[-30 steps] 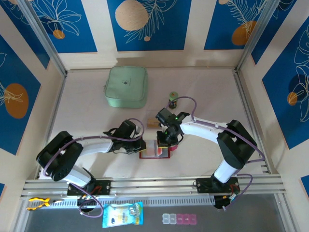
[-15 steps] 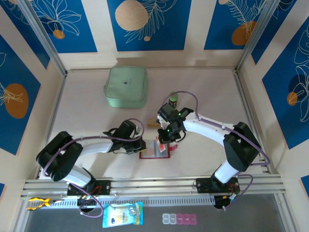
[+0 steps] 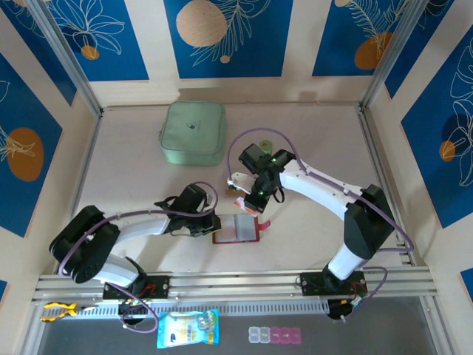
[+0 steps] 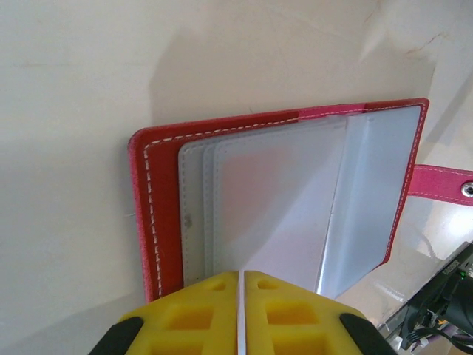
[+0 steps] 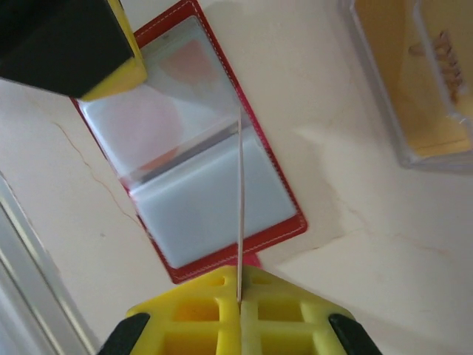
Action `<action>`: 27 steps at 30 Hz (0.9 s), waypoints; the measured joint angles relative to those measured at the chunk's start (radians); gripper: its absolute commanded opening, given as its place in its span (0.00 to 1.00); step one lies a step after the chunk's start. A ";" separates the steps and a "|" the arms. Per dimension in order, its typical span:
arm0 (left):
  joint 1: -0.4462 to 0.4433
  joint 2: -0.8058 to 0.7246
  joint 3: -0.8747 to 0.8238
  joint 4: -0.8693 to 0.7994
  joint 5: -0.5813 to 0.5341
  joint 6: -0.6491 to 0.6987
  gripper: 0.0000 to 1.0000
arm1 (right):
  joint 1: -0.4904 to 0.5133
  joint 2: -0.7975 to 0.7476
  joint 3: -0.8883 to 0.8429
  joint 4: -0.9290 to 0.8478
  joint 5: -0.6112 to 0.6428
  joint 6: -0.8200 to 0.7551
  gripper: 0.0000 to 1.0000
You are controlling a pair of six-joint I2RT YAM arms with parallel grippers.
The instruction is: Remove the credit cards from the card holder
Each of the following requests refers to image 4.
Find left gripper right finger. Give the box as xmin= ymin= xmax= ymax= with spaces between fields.
xmin=244 ymin=270 xmax=393 ymax=355

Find aluminium mounting rail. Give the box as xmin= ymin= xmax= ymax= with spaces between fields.
xmin=375 ymin=236 xmax=473 ymax=351

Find red card holder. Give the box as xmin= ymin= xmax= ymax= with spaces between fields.
xmin=127 ymin=97 xmax=473 ymax=302

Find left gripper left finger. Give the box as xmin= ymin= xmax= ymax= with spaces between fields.
xmin=87 ymin=270 xmax=244 ymax=355

